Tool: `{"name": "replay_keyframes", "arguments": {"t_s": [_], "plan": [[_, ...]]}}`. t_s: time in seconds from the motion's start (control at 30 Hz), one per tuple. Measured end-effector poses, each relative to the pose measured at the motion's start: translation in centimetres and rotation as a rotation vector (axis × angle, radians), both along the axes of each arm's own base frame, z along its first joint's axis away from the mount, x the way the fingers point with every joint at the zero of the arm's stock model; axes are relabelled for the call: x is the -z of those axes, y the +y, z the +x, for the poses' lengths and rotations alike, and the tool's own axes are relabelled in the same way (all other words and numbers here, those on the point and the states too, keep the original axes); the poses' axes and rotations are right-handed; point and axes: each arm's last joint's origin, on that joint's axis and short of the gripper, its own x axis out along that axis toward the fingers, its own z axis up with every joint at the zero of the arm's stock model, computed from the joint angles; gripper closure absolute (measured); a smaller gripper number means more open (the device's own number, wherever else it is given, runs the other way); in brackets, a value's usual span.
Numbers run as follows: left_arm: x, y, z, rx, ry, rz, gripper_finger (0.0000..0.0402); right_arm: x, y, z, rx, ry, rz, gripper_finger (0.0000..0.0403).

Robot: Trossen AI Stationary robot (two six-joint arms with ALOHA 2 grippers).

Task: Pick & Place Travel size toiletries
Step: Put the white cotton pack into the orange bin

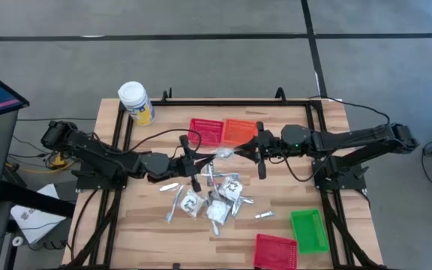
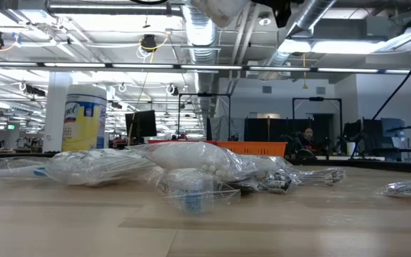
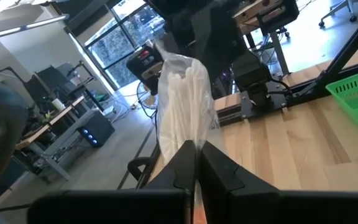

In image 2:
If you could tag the bagged black comb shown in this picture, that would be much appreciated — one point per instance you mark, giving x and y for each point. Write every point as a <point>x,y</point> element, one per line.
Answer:
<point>244,186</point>

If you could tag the bagged toothbrush blue bristles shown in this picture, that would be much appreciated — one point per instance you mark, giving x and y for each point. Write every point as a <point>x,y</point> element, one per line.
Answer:
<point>191,194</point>

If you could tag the round ceiling sensor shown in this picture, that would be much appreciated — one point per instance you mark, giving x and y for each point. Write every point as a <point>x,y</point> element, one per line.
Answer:
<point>264,19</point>

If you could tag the rig LED light bar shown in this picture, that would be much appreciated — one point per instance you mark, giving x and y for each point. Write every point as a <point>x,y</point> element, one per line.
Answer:
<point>245,68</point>

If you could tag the black partition panel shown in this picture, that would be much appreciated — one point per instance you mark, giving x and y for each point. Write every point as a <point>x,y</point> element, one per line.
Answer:
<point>269,130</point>

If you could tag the person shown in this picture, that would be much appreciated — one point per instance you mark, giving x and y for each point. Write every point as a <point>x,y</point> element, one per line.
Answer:
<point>308,137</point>

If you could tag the orange mesh basket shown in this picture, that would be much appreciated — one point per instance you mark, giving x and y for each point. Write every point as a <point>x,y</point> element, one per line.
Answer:
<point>262,150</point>

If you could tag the black desk monitor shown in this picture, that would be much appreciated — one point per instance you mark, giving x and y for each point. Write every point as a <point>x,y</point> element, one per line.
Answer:
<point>369,135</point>

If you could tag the white cup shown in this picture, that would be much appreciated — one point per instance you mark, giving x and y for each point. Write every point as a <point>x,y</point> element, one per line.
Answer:
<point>351,149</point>

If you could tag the bagged silver nail clipper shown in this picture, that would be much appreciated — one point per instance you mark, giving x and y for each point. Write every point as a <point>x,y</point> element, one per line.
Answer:
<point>319,176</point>
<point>410,188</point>

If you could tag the black background monitor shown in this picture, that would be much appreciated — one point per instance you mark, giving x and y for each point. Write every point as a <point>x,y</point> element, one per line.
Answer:
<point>141,125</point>

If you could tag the Lysol wipes canister yellow label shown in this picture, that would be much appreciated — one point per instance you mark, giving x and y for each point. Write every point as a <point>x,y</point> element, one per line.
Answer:
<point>84,125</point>

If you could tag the white building column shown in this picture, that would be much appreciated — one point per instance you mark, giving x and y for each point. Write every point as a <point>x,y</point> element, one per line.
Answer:
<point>54,121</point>

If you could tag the silver air duct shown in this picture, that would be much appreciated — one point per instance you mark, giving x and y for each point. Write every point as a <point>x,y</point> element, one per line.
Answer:
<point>312,14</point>
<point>200,39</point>

